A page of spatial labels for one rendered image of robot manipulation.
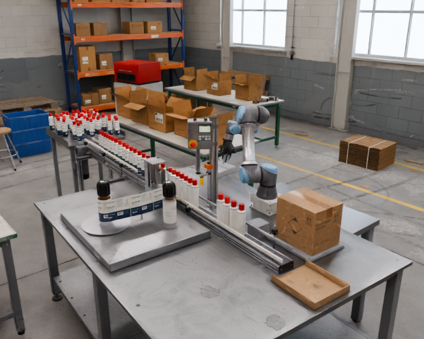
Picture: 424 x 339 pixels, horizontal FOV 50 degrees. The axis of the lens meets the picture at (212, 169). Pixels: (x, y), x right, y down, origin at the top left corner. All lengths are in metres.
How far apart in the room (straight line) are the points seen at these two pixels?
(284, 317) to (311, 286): 0.29
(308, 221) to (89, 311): 1.64
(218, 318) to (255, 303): 0.22
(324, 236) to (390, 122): 5.82
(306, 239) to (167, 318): 0.93
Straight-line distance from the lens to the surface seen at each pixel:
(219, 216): 2.86
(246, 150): 3.11
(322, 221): 2.62
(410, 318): 3.83
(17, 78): 10.24
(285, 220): 2.74
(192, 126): 2.97
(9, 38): 10.15
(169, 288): 2.39
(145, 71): 8.37
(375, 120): 8.50
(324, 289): 2.44
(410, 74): 8.11
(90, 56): 9.96
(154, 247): 2.65
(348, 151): 6.90
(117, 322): 3.21
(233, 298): 2.32
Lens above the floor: 2.19
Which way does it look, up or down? 20 degrees down
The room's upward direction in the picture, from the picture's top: straight up
